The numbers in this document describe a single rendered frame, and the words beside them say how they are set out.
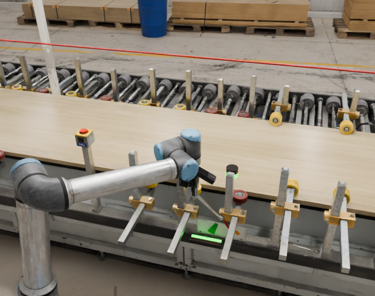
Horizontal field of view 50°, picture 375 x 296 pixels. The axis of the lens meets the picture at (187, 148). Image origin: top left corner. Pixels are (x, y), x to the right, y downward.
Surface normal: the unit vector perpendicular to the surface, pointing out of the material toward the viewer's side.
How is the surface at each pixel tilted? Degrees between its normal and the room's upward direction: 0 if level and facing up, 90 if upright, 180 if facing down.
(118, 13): 90
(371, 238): 90
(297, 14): 90
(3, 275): 0
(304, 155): 0
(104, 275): 0
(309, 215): 90
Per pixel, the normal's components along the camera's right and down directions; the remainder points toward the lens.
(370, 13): -0.18, 0.54
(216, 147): -0.01, -0.84
